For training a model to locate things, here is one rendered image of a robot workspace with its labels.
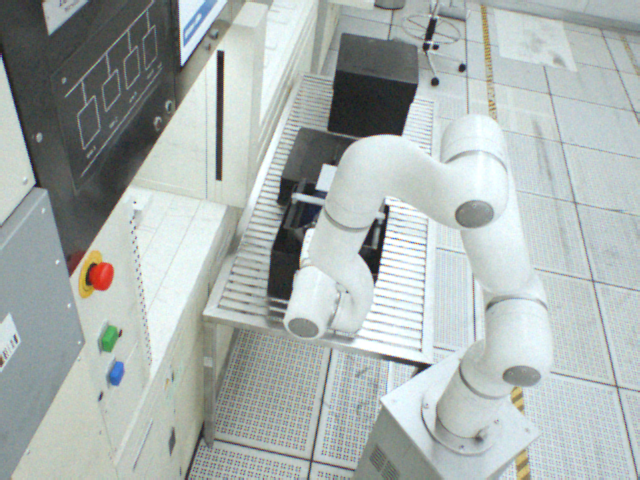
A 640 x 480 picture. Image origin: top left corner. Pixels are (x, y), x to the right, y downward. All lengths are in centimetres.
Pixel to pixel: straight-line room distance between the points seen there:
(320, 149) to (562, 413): 144
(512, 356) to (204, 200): 95
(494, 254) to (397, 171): 22
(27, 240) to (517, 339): 81
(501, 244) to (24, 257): 69
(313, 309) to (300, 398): 119
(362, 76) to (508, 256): 117
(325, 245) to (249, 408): 132
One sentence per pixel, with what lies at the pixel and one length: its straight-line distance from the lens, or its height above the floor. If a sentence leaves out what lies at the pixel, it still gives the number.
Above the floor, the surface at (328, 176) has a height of 108.
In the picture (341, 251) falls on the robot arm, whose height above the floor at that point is 126.
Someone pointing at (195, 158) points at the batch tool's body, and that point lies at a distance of 159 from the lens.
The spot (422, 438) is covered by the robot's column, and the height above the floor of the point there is 76.
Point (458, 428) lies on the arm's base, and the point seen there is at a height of 80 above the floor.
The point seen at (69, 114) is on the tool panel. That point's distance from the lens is 70.
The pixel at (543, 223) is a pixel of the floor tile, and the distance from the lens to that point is 335.
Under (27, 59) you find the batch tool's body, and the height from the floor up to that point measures 169.
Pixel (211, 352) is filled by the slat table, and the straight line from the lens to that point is 167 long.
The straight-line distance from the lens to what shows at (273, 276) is 152.
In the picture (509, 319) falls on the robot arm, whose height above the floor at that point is 117.
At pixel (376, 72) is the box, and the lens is 207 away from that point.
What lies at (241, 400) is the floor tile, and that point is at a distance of 227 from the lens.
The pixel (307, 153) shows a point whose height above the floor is 86.
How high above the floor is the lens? 199
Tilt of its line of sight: 45 degrees down
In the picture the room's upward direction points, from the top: 11 degrees clockwise
